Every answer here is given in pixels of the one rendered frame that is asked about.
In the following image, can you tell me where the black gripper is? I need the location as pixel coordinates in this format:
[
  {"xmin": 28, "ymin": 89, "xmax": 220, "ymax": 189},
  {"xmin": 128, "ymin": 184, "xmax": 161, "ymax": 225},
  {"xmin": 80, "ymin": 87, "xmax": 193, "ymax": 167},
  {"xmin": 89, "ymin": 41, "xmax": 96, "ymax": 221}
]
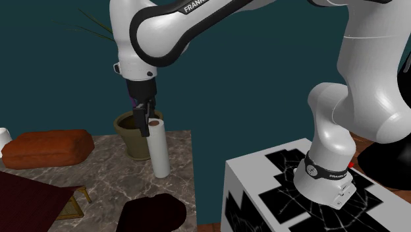
[{"xmin": 125, "ymin": 76, "xmax": 158, "ymax": 138}]

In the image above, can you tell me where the plant in olive green pot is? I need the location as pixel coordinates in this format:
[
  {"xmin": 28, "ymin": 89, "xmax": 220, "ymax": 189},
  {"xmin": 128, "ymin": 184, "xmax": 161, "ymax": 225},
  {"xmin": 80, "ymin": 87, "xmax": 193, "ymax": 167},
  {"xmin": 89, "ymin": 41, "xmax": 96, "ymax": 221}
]
[{"xmin": 52, "ymin": 7, "xmax": 165, "ymax": 161}]

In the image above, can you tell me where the white paper towel roll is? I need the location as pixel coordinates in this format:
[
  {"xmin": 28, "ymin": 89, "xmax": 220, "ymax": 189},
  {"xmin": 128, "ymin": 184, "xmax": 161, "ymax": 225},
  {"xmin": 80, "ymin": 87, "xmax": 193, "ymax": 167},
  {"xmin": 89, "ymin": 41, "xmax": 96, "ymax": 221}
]
[{"xmin": 146, "ymin": 117, "xmax": 171, "ymax": 179}]

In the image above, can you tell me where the dark maroon rounded object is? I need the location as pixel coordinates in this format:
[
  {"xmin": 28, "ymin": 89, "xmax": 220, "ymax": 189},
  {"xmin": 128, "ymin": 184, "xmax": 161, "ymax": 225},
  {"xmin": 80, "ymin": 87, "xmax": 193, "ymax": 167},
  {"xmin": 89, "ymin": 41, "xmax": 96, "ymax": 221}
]
[{"xmin": 115, "ymin": 192, "xmax": 188, "ymax": 232}]

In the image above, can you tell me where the orange-brown bread loaf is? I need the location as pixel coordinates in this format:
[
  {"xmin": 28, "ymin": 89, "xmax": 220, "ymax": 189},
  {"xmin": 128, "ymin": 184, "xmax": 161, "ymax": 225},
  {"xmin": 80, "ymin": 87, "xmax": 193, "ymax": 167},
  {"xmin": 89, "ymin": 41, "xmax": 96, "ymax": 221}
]
[{"xmin": 1, "ymin": 129, "xmax": 96, "ymax": 171}]

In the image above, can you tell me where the white and black robot stand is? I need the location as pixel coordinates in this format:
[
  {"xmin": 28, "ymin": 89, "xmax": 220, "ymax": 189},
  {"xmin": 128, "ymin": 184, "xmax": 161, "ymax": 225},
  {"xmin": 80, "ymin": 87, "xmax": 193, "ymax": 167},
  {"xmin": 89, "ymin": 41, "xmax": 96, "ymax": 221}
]
[{"xmin": 220, "ymin": 138, "xmax": 411, "ymax": 232}]

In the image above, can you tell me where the white rounded object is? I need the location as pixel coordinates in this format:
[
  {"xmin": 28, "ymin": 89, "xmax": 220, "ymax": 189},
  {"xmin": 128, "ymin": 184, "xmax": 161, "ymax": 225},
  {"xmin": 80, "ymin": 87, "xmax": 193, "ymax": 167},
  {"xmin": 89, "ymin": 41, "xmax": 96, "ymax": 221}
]
[{"xmin": 0, "ymin": 127, "xmax": 13, "ymax": 159}]

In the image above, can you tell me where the dark red flat panel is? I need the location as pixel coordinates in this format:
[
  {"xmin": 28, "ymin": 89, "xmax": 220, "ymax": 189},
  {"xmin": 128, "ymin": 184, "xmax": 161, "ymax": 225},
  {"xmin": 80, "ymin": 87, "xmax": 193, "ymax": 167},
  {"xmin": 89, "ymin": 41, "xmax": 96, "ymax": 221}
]
[{"xmin": 0, "ymin": 171, "xmax": 86, "ymax": 232}]

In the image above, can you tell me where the yellow wicker frame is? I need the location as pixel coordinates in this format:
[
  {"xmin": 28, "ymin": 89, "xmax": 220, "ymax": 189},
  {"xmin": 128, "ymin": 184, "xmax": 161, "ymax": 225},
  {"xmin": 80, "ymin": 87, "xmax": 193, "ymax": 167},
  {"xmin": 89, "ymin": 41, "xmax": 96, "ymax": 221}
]
[{"xmin": 55, "ymin": 186, "xmax": 93, "ymax": 221}]

